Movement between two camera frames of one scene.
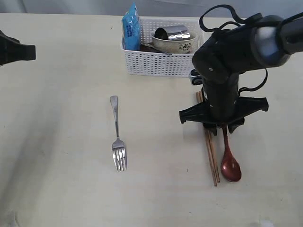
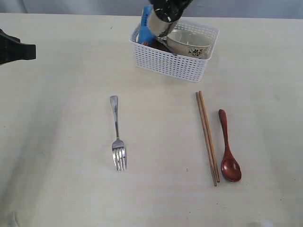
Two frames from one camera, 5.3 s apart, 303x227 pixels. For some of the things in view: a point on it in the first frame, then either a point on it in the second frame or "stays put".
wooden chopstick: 211,144 stays put
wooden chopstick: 209,150 stays put
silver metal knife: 151,46 → 163,43
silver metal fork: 118,149 stays put
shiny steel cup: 172,32 → 160,27
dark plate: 145,48 → 154,43
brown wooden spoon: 230,169 stays put
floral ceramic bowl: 175,47 → 190,42
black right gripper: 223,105 → 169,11
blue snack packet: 131,30 → 147,35
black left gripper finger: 11,50 stays put
